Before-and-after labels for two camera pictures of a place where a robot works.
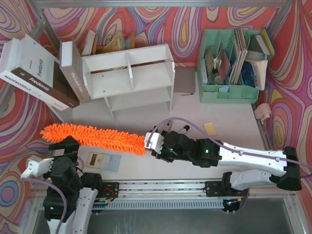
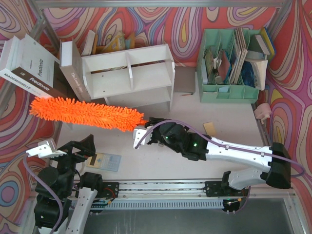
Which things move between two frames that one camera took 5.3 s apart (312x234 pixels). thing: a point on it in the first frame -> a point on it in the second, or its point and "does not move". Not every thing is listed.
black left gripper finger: x=69 y=144 -> x=87 y=146
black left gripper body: x=64 y=156 does not move
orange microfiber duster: x=108 y=139 -> x=87 y=115
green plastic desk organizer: x=227 y=66 does not move
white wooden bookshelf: x=130 y=78 does not move
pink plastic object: x=263 y=112 does not move
